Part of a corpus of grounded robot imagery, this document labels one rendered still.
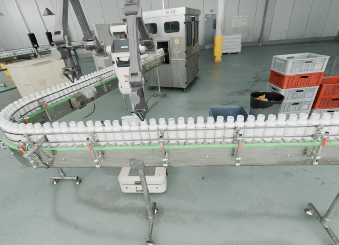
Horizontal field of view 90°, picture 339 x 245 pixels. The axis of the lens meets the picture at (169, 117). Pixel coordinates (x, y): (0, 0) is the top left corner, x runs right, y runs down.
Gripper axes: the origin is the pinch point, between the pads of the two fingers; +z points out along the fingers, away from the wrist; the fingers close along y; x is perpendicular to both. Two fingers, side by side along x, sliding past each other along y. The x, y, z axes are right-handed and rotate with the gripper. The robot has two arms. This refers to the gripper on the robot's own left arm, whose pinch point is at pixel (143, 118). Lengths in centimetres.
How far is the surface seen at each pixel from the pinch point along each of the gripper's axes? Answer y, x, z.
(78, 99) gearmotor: 91, 100, 20
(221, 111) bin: 59, -62, 28
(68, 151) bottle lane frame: -6, 53, 20
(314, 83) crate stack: 178, -228, 45
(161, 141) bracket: -11.6, -11.7, 9.3
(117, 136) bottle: -3.6, 17.8, 10.1
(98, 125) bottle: -2.1, 28.8, 2.6
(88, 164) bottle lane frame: -6, 43, 32
